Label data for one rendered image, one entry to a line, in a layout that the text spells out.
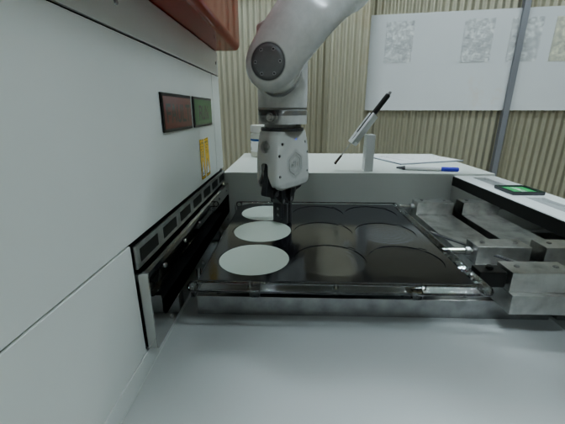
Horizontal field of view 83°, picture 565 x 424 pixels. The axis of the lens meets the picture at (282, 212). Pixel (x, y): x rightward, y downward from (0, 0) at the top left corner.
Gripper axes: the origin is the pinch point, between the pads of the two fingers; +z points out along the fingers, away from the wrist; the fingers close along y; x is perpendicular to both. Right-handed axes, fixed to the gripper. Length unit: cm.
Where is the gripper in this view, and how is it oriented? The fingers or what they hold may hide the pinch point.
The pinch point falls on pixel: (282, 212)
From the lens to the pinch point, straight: 60.5
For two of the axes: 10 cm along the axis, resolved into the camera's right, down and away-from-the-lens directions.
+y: 6.1, -2.4, 7.6
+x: -8.0, -1.8, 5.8
